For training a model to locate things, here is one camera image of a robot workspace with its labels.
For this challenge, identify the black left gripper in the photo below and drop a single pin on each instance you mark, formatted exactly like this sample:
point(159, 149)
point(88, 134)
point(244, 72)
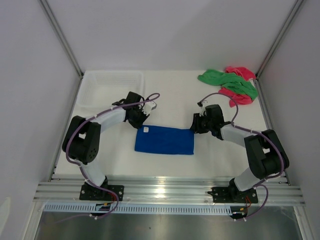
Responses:
point(139, 124)

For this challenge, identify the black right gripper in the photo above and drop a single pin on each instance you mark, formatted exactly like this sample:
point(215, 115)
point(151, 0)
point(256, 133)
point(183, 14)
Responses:
point(196, 126)

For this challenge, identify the blue towel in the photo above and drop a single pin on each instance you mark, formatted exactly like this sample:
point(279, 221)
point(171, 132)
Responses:
point(162, 140)

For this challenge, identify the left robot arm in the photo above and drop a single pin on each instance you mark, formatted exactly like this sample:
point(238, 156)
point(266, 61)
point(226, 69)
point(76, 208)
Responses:
point(82, 141)

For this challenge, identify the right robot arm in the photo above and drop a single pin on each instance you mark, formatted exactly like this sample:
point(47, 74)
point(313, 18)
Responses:
point(266, 156)

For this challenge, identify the pink towel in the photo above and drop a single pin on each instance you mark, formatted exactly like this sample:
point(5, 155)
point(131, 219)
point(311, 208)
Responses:
point(247, 75)

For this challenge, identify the green towel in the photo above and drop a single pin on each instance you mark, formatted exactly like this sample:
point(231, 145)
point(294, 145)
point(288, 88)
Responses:
point(230, 81)

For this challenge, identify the white plastic basket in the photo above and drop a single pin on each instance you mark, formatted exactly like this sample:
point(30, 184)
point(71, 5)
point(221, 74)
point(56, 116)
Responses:
point(100, 88)

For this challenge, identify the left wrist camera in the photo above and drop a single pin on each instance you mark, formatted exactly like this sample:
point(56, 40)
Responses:
point(149, 106)

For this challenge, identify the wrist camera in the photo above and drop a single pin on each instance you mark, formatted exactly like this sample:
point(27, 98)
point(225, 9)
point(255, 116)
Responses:
point(203, 103)
point(149, 106)

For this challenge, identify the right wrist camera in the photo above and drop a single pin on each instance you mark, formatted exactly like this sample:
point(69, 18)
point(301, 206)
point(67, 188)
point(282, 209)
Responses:
point(203, 103)

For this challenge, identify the aluminium frame rail right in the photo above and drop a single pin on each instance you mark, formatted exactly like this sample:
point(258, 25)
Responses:
point(263, 104)

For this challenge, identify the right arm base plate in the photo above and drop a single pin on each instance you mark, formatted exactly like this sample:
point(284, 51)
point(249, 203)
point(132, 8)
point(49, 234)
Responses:
point(233, 195)

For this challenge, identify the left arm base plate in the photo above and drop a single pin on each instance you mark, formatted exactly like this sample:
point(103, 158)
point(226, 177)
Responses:
point(90, 193)

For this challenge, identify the slotted cable duct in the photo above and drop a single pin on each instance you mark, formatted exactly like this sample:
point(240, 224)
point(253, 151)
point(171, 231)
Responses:
point(123, 208)

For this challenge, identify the aluminium frame post left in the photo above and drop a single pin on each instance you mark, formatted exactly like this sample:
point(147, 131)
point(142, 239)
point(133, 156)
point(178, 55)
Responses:
point(54, 23)

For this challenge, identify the aluminium frame post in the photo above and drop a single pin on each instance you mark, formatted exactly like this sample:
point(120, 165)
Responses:
point(280, 36)
point(54, 23)

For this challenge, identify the aluminium frame post right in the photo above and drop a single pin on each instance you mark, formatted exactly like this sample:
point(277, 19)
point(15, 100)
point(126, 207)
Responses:
point(280, 36)

